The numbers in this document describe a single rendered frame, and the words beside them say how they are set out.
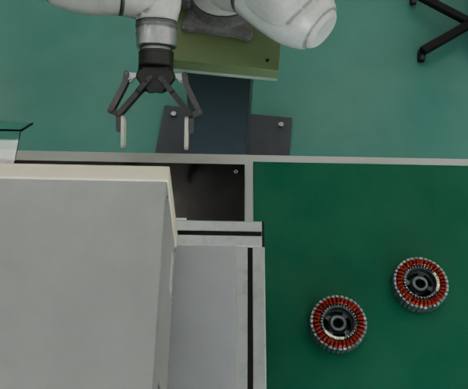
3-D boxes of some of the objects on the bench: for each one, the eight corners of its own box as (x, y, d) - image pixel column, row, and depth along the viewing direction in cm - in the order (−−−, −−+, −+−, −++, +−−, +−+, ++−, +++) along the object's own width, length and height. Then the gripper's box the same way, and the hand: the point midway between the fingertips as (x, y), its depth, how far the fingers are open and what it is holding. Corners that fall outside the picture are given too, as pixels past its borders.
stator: (318, 292, 140) (320, 286, 137) (370, 312, 138) (374, 306, 135) (300, 342, 135) (303, 336, 132) (354, 363, 133) (357, 357, 130)
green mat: (252, 161, 156) (252, 161, 156) (517, 167, 157) (517, 166, 156) (255, 654, 110) (255, 654, 110) (629, 657, 111) (629, 657, 110)
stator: (395, 314, 138) (398, 308, 135) (386, 264, 144) (390, 256, 141) (449, 312, 139) (454, 306, 135) (438, 262, 144) (443, 255, 141)
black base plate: (-38, 164, 154) (-41, 158, 152) (244, 169, 155) (244, 164, 153) (-88, 370, 131) (-93, 367, 129) (243, 375, 132) (244, 372, 130)
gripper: (214, 54, 150) (212, 150, 150) (101, 52, 150) (100, 149, 150) (213, 47, 143) (211, 149, 143) (94, 45, 142) (93, 147, 143)
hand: (154, 143), depth 147 cm, fingers open, 13 cm apart
